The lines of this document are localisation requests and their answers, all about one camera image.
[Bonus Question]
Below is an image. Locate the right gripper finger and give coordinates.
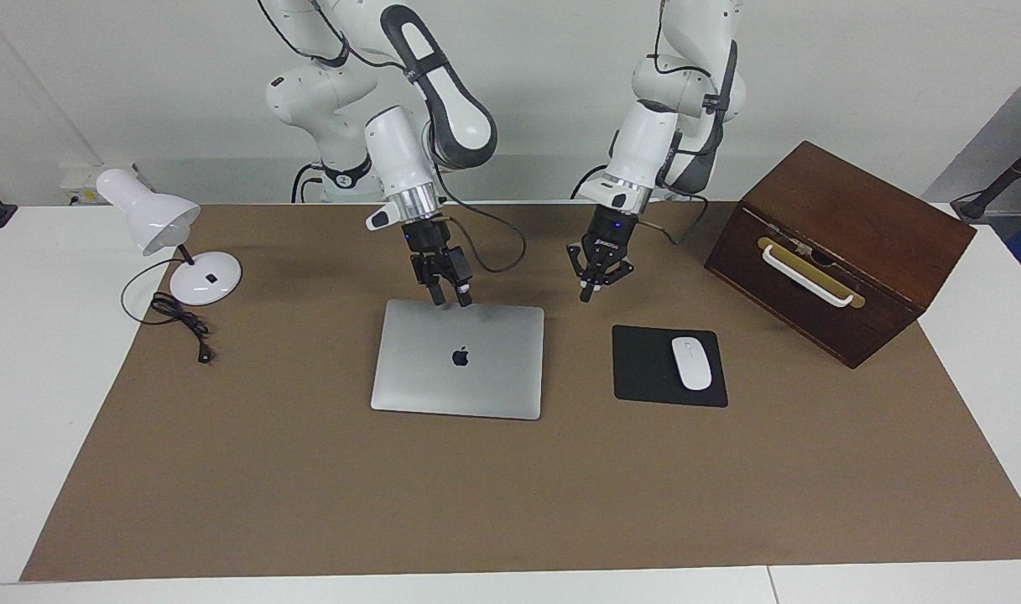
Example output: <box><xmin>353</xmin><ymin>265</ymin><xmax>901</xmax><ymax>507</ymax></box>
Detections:
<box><xmin>448</xmin><ymin>248</ymin><xmax>476</xmax><ymax>308</ymax></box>
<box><xmin>413</xmin><ymin>256</ymin><xmax>446</xmax><ymax>308</ymax></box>

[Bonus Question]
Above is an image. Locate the silver laptop with apple logo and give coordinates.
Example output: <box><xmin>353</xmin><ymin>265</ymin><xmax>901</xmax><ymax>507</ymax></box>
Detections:
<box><xmin>370</xmin><ymin>299</ymin><xmax>546</xmax><ymax>421</ymax></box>

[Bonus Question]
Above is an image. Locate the black mouse pad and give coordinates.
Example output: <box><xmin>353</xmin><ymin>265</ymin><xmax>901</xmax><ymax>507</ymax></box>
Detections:
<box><xmin>612</xmin><ymin>325</ymin><xmax>729</xmax><ymax>409</ymax></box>

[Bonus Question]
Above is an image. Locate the white computer mouse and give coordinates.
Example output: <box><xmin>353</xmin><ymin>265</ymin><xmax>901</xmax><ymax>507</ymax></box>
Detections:
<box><xmin>671</xmin><ymin>336</ymin><xmax>713</xmax><ymax>392</ymax></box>

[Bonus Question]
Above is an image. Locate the brown paper table mat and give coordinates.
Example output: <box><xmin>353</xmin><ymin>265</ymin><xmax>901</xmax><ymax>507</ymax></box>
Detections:
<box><xmin>19</xmin><ymin>201</ymin><xmax>1021</xmax><ymax>582</ymax></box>

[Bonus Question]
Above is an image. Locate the white desk lamp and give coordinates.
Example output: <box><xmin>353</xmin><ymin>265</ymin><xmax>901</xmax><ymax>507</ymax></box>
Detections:
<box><xmin>96</xmin><ymin>168</ymin><xmax>243</xmax><ymax>307</ymax></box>

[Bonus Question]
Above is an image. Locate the dark brown wooden box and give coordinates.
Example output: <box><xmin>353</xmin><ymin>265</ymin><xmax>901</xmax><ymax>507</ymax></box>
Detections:
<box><xmin>704</xmin><ymin>140</ymin><xmax>977</xmax><ymax>370</ymax></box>

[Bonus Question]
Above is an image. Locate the black tripod leg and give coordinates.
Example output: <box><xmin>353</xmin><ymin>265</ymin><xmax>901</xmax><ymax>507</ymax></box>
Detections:
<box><xmin>953</xmin><ymin>133</ymin><xmax>1021</xmax><ymax>223</ymax></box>

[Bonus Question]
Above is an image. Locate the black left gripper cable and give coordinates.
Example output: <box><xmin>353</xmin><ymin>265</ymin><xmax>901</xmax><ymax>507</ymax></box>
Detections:
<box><xmin>640</xmin><ymin>0</ymin><xmax>742</xmax><ymax>246</ymax></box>

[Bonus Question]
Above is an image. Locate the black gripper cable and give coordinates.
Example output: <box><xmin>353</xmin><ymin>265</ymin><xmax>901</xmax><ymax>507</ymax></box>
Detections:
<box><xmin>257</xmin><ymin>0</ymin><xmax>529</xmax><ymax>273</ymax></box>
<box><xmin>640</xmin><ymin>0</ymin><xmax>742</xmax><ymax>246</ymax></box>

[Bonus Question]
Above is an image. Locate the black left arm base cable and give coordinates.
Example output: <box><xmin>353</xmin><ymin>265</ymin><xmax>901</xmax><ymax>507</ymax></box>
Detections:
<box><xmin>570</xmin><ymin>164</ymin><xmax>612</xmax><ymax>200</ymax></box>

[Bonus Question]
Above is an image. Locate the black arm base cable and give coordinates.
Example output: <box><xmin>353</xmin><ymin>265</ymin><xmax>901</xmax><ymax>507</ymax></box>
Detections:
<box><xmin>570</xmin><ymin>164</ymin><xmax>612</xmax><ymax>200</ymax></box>
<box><xmin>291</xmin><ymin>162</ymin><xmax>322</xmax><ymax>204</ymax></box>

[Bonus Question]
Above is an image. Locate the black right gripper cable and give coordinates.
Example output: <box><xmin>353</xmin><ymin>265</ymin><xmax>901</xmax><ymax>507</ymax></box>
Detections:
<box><xmin>257</xmin><ymin>0</ymin><xmax>529</xmax><ymax>273</ymax></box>

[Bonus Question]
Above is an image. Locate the black right arm base cable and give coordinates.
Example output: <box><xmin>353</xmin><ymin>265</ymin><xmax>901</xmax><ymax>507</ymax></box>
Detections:
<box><xmin>291</xmin><ymin>162</ymin><xmax>322</xmax><ymax>204</ymax></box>

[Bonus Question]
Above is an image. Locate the brass box handle plate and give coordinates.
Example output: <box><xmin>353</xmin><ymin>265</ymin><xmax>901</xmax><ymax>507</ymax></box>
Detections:
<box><xmin>758</xmin><ymin>237</ymin><xmax>866</xmax><ymax>310</ymax></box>

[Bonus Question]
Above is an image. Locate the white box handle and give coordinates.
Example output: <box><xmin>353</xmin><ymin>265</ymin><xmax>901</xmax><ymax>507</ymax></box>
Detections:
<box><xmin>762</xmin><ymin>244</ymin><xmax>855</xmax><ymax>308</ymax></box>

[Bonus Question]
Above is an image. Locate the black lamp power cord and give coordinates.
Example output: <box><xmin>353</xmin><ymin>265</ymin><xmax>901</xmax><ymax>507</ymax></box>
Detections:
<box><xmin>122</xmin><ymin>258</ymin><xmax>215</xmax><ymax>364</ymax></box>

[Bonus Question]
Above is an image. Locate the white wall power outlet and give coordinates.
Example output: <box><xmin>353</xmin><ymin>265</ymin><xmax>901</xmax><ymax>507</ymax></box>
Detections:
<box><xmin>60</xmin><ymin>162</ymin><xmax>142</xmax><ymax>207</ymax></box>

